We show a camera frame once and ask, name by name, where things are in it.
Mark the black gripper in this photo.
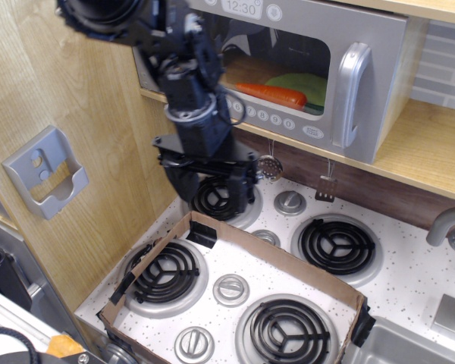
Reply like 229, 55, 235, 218
152, 109, 259, 214

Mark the silver toy microwave door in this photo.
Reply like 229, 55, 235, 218
132, 0, 409, 165

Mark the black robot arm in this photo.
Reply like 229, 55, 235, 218
57, 1, 258, 214

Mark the back left black burner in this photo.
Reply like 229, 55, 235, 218
187, 177, 256, 221

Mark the black burner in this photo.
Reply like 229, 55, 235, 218
133, 241, 205, 305
187, 177, 256, 221
246, 299, 332, 363
292, 217, 376, 276

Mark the hanging silver strainer spoon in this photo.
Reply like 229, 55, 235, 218
256, 140, 284, 182

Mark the middle silver stove knob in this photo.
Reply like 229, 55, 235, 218
252, 229, 281, 247

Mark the silver stove knob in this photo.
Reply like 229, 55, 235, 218
252, 229, 281, 247
174, 326, 215, 364
274, 190, 306, 216

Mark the back silver stove knob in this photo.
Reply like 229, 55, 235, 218
274, 190, 306, 216

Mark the front left black burner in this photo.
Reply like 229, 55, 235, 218
133, 241, 205, 305

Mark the orange toy carrot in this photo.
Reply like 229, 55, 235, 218
235, 83, 307, 111

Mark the centre front silver knob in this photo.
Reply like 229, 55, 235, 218
212, 274, 250, 307

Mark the hanging silver spatula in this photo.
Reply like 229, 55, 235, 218
315, 159, 337, 202

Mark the green toy plate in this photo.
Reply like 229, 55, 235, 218
265, 73, 328, 106

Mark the back right black burner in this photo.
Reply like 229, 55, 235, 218
292, 217, 376, 276

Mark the front silver stove knob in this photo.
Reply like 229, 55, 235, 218
174, 326, 215, 364

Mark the front right black burner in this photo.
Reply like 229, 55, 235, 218
246, 299, 332, 363

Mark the silver oven knob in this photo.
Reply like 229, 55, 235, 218
105, 343, 137, 364

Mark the orange tag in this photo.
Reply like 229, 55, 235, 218
46, 334, 84, 358

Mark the silver sink basin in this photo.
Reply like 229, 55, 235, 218
342, 317, 455, 364

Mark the silver sink faucet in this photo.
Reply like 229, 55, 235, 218
426, 207, 455, 250

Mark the grey wall phone holder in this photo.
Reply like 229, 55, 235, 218
2, 125, 89, 220

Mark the brown cardboard frame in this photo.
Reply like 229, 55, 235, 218
98, 212, 375, 363

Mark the black cable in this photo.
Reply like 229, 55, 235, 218
0, 325, 39, 364

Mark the silver faucet handle block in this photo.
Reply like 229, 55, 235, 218
431, 294, 455, 339

